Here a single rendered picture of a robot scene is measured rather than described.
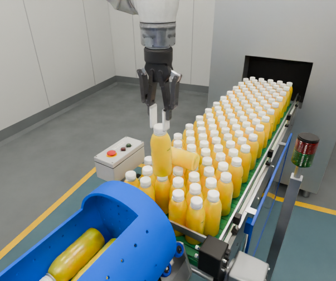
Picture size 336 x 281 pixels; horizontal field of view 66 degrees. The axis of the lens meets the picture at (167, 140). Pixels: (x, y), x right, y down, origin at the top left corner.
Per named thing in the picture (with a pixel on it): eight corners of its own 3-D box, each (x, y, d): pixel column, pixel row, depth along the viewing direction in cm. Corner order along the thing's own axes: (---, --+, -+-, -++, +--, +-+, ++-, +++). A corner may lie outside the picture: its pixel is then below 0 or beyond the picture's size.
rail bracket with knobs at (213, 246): (191, 268, 82) (192, 247, 77) (201, 251, 88) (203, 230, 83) (220, 284, 78) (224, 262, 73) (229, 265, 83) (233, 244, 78)
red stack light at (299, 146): (292, 151, 84) (295, 140, 82) (296, 143, 89) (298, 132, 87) (314, 156, 81) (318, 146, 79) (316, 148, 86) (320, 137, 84)
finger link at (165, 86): (163, 68, 71) (168, 67, 71) (170, 107, 76) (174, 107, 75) (155, 71, 68) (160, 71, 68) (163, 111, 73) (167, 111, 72)
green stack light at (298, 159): (289, 164, 87) (292, 151, 84) (292, 155, 91) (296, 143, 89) (310, 170, 84) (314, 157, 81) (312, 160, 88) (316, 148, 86)
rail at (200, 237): (118, 203, 101) (118, 197, 99) (120, 202, 101) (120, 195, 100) (215, 249, 83) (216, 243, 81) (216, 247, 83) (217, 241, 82)
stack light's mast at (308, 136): (285, 178, 90) (296, 137, 82) (288, 169, 94) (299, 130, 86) (305, 184, 87) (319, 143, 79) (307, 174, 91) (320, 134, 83)
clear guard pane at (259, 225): (234, 301, 116) (251, 224, 92) (274, 198, 174) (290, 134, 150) (235, 302, 116) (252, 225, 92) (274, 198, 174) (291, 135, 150)
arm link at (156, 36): (163, 24, 59) (163, 52, 62) (183, 21, 66) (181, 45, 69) (131, 22, 63) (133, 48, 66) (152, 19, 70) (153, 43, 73)
